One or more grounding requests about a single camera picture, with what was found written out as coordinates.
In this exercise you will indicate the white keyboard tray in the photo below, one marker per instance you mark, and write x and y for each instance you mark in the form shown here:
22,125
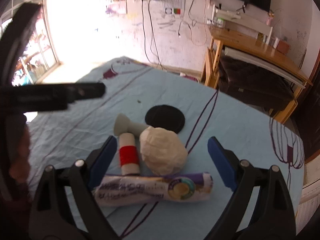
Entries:
262,65

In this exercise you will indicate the pink ornament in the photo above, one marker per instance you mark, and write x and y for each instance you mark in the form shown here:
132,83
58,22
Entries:
270,20

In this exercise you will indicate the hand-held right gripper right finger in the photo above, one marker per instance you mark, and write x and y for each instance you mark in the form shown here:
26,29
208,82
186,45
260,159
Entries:
221,160

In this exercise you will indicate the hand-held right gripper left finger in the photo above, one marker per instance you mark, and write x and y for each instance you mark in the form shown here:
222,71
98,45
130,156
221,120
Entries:
103,160

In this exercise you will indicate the wooden desk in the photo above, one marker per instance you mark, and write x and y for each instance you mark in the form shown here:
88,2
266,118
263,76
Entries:
250,42

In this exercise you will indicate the person's left hand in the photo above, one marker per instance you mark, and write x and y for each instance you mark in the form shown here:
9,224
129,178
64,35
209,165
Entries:
21,150

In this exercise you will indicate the white purple snack packet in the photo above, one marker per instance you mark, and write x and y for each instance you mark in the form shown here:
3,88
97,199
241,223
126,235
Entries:
150,190

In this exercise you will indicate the dark brown door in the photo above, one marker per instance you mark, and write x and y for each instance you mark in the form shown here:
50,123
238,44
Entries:
310,117

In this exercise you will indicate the black round pad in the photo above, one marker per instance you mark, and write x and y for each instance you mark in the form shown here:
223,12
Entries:
162,116

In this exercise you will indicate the red thread spool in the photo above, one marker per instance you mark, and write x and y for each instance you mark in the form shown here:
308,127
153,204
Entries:
128,155

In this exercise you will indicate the white paper ball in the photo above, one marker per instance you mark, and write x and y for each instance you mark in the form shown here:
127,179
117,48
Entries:
162,150

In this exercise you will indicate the grey plastic funnel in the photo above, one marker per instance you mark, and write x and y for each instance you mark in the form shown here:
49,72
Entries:
125,126

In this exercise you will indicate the small orange box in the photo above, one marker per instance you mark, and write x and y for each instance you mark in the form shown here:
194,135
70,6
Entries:
283,47

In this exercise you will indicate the white green jar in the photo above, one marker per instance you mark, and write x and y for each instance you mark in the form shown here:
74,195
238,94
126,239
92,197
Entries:
220,23

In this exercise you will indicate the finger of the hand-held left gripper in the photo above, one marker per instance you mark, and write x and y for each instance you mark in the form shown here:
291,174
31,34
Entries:
50,96

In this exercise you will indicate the blue printed tablecloth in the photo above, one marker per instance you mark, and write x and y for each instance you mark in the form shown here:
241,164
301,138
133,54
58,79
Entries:
75,130

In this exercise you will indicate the glass window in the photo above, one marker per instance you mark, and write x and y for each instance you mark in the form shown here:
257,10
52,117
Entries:
37,50

